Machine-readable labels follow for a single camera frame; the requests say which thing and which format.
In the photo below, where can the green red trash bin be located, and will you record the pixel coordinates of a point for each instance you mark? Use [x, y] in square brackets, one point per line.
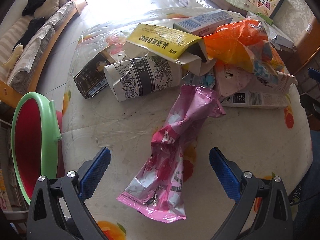
[36, 142]

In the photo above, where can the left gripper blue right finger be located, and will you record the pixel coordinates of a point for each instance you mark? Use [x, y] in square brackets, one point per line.
[227, 172]

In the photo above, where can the white cardboard box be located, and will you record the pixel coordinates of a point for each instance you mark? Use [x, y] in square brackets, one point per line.
[280, 38]

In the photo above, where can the black clothes on sofa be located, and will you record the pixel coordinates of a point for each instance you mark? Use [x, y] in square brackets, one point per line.
[33, 27]

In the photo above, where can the orange print tablecloth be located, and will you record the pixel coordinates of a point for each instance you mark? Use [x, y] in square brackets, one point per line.
[151, 133]

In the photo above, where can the blue white toothpaste box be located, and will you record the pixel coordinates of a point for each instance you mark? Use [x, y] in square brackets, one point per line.
[204, 24]

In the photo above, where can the black cigarette box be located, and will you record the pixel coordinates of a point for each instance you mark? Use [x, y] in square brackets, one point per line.
[91, 78]

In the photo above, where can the black jacket on backrest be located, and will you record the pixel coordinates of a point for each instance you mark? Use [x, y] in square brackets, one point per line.
[31, 6]

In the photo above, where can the cream plush toy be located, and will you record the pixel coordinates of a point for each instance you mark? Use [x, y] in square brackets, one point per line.
[10, 63]

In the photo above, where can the yellow iced tea carton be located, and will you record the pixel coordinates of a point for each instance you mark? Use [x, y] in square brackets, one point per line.
[273, 59]

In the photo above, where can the green toy on box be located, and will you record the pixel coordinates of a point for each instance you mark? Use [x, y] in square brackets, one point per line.
[265, 18]

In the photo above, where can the patterned paper coffee cup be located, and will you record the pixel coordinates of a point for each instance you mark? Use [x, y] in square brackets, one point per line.
[142, 76]

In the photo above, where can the yellow medicine box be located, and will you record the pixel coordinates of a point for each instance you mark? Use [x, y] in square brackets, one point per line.
[186, 50]

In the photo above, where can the striped wooden sofa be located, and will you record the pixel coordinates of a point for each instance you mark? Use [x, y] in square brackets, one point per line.
[26, 73]

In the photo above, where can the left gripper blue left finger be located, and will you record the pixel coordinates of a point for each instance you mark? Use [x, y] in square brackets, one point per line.
[91, 173]

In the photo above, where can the pink snack wrapper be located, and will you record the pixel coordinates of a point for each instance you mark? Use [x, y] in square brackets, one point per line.
[156, 190]

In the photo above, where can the bookshelf with children books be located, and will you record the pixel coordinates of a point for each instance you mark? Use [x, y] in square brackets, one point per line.
[11, 195]

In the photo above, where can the orange plastic snack bag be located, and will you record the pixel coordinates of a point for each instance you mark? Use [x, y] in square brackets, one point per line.
[230, 43]

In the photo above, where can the white milk carton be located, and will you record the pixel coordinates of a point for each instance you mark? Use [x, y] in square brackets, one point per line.
[257, 100]

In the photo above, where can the beige cushion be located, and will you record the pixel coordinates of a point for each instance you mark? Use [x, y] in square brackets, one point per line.
[48, 9]

